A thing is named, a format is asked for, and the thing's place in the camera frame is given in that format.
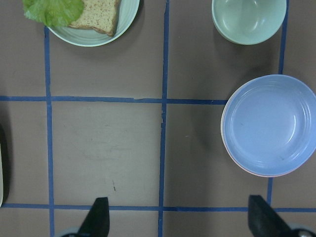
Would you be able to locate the green lettuce leaf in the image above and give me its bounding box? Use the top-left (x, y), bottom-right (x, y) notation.
top-left (22, 0), bottom-right (84, 27)

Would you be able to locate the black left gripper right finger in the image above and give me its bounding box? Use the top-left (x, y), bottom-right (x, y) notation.
top-left (247, 195), bottom-right (316, 237)

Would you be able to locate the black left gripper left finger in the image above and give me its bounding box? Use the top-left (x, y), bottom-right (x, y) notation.
top-left (75, 197), bottom-right (110, 237)

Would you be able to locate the blue plate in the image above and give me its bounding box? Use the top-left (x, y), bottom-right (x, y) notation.
top-left (221, 75), bottom-right (316, 177)

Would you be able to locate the brown bread slice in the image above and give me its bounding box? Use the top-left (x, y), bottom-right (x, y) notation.
top-left (68, 0), bottom-right (121, 37)

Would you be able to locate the cream toaster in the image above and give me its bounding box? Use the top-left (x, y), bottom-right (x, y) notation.
top-left (0, 150), bottom-right (4, 207)

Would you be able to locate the green plate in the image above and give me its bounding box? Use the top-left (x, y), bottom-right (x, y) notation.
top-left (49, 0), bottom-right (140, 47)

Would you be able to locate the green bowl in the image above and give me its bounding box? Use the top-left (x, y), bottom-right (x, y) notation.
top-left (211, 0), bottom-right (287, 45)

